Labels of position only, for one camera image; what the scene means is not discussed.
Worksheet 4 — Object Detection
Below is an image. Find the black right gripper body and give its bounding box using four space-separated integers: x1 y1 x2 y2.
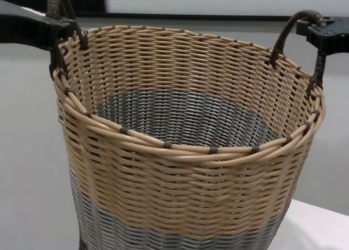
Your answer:
327 22 349 48

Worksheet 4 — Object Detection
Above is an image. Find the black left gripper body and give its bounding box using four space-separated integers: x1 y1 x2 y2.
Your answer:
0 7 41 44

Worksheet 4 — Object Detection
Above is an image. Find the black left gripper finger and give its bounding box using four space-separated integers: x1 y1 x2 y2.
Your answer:
40 18 77 43

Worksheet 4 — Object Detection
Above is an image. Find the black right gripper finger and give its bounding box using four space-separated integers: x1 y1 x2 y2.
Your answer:
306 26 328 51
296 20 314 34

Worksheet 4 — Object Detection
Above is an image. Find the tan grey woven laundry basket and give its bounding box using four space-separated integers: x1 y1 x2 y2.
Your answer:
48 0 328 250

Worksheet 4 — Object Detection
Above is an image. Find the white rounded table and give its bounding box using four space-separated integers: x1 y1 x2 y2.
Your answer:
280 199 349 250

